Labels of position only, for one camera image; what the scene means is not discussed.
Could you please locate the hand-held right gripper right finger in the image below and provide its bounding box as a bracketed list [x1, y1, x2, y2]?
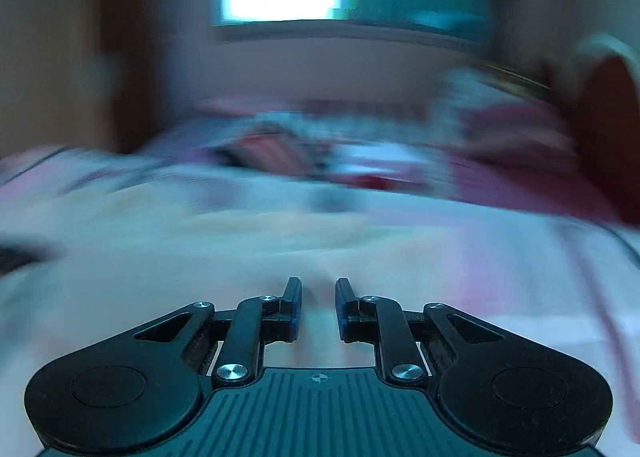
[335, 278, 505, 386]

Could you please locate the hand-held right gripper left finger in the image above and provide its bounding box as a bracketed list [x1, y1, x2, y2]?
[134, 277, 303, 386]

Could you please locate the pink and white patterned bedsheet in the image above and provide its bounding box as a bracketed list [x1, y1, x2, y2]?
[0, 102, 640, 457]

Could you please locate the red navy striped garment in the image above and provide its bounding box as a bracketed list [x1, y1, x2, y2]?
[220, 132, 326, 178]

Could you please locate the striped pink pillow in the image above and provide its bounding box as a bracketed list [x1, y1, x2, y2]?
[445, 69, 581, 178]

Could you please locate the brown wooden wardrobe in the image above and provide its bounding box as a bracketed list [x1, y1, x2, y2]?
[97, 0, 168, 155]

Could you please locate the brown wooden headboard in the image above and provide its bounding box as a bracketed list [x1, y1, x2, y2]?
[572, 49, 640, 233]

